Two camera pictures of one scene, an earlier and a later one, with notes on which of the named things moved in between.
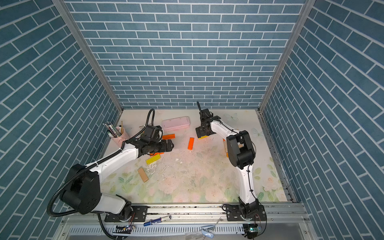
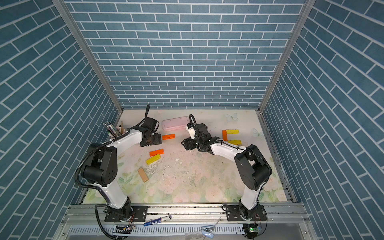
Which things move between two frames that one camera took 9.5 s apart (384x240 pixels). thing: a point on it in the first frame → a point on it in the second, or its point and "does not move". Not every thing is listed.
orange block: [168, 136] does not move
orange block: [155, 154] does not move
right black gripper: [199, 131] → [188, 142]
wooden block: [142, 174] does not move
